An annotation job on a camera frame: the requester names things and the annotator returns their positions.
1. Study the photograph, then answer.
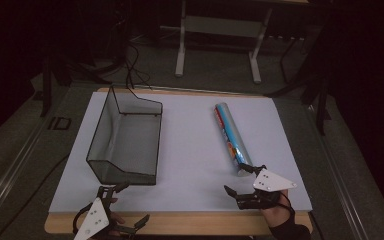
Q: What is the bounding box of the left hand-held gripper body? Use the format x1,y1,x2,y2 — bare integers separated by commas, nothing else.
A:
73,185,128,240

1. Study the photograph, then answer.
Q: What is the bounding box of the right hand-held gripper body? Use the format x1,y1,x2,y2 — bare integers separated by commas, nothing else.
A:
235,168,298,211

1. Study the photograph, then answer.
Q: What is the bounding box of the blue foil roll tube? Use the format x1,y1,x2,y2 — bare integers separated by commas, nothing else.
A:
213,101,256,178

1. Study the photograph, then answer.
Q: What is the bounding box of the person's left hand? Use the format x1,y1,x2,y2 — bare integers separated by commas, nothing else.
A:
91,197,126,240

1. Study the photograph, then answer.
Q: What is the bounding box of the person's right hand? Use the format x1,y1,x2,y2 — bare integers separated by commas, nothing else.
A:
262,189,296,229

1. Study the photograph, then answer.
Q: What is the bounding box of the dark transparent plastic bin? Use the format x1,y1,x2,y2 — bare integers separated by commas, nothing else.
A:
85,84,164,187

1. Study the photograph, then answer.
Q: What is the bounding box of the wooden table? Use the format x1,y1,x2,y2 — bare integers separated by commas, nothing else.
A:
43,86,315,236

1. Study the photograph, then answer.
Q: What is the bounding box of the white table mat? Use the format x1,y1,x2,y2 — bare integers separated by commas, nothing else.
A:
48,91,314,215

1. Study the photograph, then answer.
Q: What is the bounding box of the black stand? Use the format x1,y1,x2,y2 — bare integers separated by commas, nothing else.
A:
265,31,333,136

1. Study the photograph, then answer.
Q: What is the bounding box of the black floor cable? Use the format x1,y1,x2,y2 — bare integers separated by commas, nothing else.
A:
0,152,72,240

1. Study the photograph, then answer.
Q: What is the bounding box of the metal floor rail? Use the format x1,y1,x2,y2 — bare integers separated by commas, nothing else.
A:
307,104,372,240
0,114,49,229

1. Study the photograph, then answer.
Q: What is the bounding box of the black floor bracket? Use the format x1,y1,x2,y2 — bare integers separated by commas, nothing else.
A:
47,116,72,131

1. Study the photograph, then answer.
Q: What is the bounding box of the white metal desk frame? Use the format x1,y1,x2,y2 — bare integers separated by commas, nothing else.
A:
174,0,275,85

